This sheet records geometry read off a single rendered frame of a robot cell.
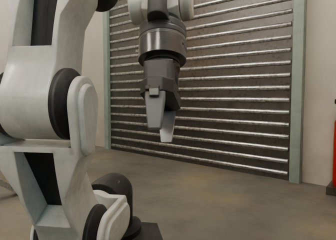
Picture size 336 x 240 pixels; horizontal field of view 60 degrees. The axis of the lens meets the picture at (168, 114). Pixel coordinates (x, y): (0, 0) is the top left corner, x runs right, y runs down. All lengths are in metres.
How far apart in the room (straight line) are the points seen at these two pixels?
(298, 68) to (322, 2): 0.46
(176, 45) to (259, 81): 1.87
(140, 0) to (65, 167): 0.34
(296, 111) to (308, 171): 0.44
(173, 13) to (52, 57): 0.24
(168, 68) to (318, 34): 1.88
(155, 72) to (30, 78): 0.24
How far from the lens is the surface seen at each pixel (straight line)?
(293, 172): 2.29
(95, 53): 3.70
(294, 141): 2.25
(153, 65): 0.49
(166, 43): 0.51
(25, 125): 0.60
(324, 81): 2.26
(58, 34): 0.61
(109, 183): 0.95
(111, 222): 0.77
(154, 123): 0.44
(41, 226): 0.74
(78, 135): 0.57
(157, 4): 0.52
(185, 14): 0.57
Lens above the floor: 0.63
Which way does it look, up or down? 4 degrees down
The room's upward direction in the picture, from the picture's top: straight up
